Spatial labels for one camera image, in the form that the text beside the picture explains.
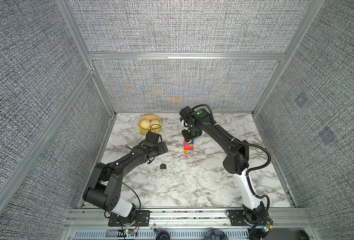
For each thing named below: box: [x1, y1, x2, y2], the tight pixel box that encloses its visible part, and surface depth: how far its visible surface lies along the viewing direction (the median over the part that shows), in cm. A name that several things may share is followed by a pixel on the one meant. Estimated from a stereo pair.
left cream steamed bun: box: [139, 118, 151, 130], surface depth 108 cm
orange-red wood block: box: [183, 145, 194, 151], surface depth 96 cm
